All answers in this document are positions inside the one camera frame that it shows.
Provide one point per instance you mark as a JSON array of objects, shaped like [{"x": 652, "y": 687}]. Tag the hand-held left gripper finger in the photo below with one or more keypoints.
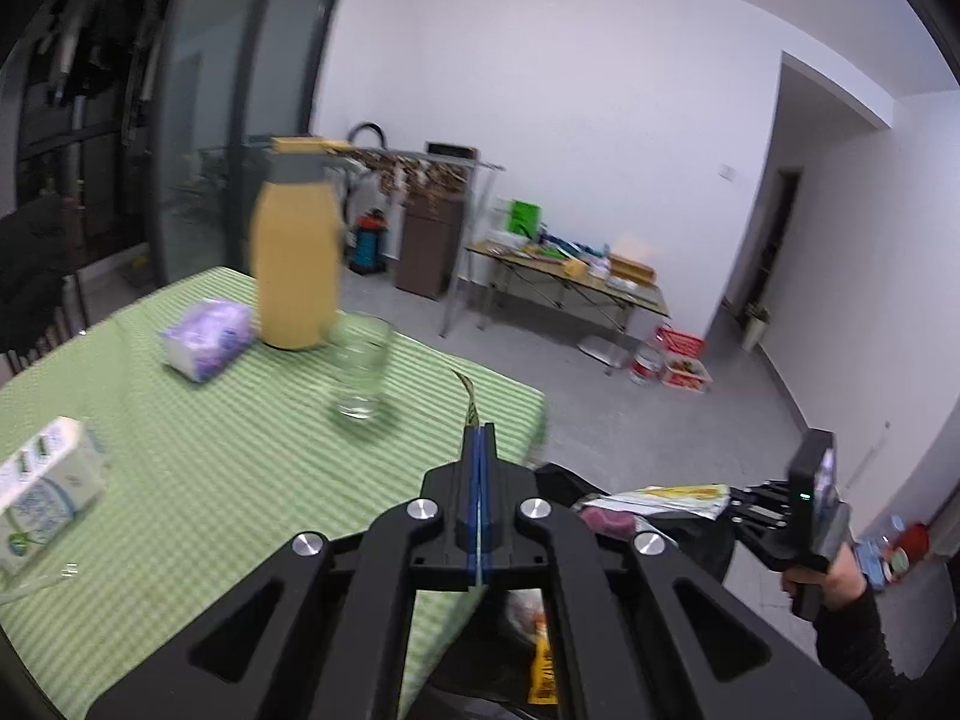
[
  {"x": 470, "y": 547},
  {"x": 484, "y": 547}
]

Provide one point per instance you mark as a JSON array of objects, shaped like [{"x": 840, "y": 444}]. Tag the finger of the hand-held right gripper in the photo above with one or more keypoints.
[
  {"x": 765, "y": 495},
  {"x": 765, "y": 523}
]

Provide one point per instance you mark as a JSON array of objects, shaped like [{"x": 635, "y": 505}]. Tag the black trash bin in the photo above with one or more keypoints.
[{"x": 697, "y": 547}]

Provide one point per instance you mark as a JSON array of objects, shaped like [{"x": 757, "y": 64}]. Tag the white and yellow wrapper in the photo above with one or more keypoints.
[{"x": 667, "y": 496}]

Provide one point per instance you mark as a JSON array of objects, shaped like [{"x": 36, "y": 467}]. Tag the purple cloth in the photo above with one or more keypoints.
[{"x": 607, "y": 523}]

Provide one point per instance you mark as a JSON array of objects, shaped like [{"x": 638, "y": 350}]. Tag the yellow snack packet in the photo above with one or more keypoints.
[{"x": 541, "y": 671}]

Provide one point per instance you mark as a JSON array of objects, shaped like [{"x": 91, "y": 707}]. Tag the thin wrapper strip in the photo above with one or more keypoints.
[{"x": 470, "y": 405}]

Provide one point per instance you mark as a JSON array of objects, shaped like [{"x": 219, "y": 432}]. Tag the person's right forearm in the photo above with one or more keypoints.
[{"x": 862, "y": 645}]

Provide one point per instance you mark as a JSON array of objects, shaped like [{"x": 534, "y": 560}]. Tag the person's right hand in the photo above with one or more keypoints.
[{"x": 846, "y": 581}]

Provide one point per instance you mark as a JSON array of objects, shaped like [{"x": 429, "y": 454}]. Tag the blue packet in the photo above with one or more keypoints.
[{"x": 870, "y": 562}]

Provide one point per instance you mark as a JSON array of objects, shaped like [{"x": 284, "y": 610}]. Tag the red container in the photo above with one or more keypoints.
[{"x": 915, "y": 544}]

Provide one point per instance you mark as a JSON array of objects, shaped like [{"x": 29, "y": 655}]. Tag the small potted plant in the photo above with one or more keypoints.
[{"x": 756, "y": 326}]

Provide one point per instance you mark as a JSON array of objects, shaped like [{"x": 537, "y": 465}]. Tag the white bucket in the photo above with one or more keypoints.
[{"x": 646, "y": 367}]

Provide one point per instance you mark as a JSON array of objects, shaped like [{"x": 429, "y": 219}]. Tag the clear drinking glass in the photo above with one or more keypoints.
[{"x": 360, "y": 367}]

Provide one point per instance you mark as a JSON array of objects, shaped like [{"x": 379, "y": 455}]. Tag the folding table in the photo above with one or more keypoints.
[{"x": 600, "y": 296}]

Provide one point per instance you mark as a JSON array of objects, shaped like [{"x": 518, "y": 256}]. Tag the green checked tablecloth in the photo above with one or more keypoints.
[{"x": 225, "y": 450}]

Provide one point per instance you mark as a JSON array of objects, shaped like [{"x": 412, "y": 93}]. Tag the cardboard box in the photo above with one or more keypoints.
[{"x": 632, "y": 266}]

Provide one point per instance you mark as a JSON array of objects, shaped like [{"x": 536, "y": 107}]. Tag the brown cabinet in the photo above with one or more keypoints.
[{"x": 427, "y": 247}]

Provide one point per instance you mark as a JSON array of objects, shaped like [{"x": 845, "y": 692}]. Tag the blue and red vacuum cleaner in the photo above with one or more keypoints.
[{"x": 369, "y": 244}]

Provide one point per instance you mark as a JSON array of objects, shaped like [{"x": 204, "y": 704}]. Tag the yellow thermos jug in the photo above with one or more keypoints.
[{"x": 292, "y": 270}]

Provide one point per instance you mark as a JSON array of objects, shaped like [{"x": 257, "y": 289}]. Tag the green bag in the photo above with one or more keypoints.
[{"x": 525, "y": 217}]

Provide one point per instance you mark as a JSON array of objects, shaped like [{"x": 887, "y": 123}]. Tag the purple tissue pack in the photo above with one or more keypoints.
[{"x": 206, "y": 337}]

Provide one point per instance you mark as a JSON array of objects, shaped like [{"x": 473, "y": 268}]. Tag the clothes drying rack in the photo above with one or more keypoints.
[{"x": 390, "y": 165}]

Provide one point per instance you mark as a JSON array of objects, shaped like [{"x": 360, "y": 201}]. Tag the black case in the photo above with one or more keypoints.
[{"x": 450, "y": 151}]

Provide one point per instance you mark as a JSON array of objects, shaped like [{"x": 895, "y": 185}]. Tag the white milk carton box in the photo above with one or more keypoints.
[{"x": 45, "y": 480}]

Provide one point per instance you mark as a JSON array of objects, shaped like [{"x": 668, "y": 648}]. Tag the sliding glass door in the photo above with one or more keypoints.
[{"x": 217, "y": 127}]

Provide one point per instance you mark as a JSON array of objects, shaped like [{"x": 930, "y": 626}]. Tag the black jacket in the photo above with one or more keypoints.
[{"x": 30, "y": 262}]

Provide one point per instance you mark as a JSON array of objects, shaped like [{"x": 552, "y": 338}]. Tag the hanging dark clothes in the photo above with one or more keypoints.
[{"x": 97, "y": 37}]

